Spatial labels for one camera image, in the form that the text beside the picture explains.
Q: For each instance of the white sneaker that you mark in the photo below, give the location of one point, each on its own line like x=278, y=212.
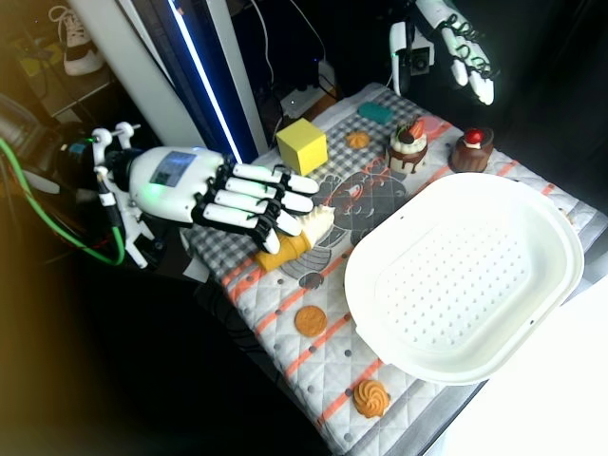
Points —
x=78, y=43

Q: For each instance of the white column with blue light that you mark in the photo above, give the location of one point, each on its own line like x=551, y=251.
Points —
x=142, y=71

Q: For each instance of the yellow foam cube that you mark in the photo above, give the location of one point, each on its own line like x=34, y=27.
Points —
x=301, y=145

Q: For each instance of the pink toy macaron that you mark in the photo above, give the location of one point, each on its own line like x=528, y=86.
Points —
x=431, y=126

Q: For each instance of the round flat orange cookie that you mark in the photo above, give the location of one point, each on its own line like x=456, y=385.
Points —
x=311, y=321

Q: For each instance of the teal toy block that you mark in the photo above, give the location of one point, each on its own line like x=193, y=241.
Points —
x=375, y=113

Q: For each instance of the white power strip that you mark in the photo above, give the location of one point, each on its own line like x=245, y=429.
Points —
x=299, y=102

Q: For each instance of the white perforated tray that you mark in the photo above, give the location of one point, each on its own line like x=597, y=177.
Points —
x=456, y=280

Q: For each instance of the grey quilt with bear print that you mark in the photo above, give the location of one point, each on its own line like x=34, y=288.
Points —
x=323, y=361

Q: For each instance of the small orange swirl cookie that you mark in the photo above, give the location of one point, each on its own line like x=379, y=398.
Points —
x=357, y=140

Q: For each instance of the chocolate cherry toy cake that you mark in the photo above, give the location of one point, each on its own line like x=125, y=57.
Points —
x=470, y=154

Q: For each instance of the toy ice cream cone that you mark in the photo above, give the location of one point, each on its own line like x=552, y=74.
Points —
x=316, y=223

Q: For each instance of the large orange swirl cookie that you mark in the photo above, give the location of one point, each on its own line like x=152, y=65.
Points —
x=371, y=398

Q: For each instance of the white plug adapter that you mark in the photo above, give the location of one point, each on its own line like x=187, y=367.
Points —
x=328, y=72

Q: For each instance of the strawberry layer toy cake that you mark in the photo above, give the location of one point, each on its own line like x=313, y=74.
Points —
x=406, y=152

